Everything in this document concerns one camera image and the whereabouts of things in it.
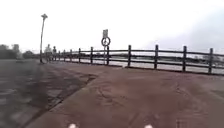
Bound round sign on pole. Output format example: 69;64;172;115
100;28;112;66

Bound water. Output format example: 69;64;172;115
66;58;224;75

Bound red paved path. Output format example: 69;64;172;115
24;61;224;128

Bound dark wooden fence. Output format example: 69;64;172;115
39;44;224;76

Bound grey paved strip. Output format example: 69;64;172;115
0;59;98;128

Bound distant trees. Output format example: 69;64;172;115
0;43;41;61

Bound lamp post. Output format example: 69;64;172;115
38;13;49;64

